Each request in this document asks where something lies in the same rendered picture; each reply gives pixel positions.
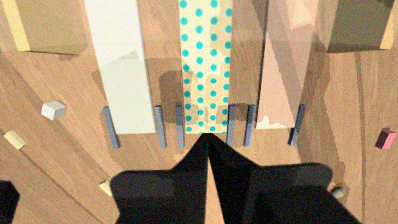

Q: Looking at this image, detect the small white cube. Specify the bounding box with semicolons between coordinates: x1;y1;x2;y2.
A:
41;101;67;120

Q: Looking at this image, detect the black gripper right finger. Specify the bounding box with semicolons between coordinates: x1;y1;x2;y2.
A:
207;133;333;224

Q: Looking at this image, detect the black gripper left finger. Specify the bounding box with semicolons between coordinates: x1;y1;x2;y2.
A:
109;133;209;224

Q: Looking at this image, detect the pale yellow rectangular block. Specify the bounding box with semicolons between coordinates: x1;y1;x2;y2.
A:
3;130;27;149

